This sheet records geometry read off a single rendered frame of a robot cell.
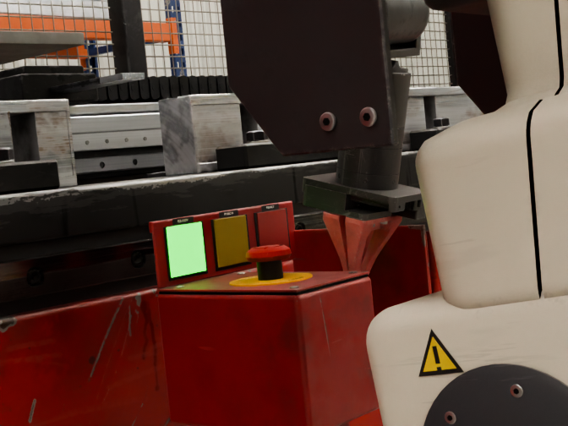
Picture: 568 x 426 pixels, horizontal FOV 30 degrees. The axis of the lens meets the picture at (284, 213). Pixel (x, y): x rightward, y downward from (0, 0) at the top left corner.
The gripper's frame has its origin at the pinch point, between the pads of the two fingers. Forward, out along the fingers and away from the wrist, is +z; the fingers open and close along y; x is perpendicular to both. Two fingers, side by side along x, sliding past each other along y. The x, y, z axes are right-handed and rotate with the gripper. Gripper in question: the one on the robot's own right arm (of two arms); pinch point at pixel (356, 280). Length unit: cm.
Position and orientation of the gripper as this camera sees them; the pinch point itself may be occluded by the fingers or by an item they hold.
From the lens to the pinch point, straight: 99.0
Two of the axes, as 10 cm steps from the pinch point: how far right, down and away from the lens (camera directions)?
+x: -6.2, 1.1, -7.8
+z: -0.9, 9.7, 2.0
